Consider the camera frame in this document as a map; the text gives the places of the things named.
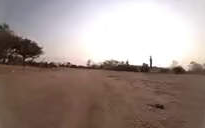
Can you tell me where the distant line of trees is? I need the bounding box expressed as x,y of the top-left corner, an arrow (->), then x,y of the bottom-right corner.
39,58 -> 205,75

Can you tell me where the brown dirt road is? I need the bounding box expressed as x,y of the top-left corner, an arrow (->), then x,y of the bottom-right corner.
0,62 -> 205,128

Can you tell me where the tall dark tower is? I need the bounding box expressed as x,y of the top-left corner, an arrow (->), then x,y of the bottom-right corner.
149,55 -> 153,69

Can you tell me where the clump of dark trees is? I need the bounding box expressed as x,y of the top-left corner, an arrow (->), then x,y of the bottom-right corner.
0,22 -> 45,65

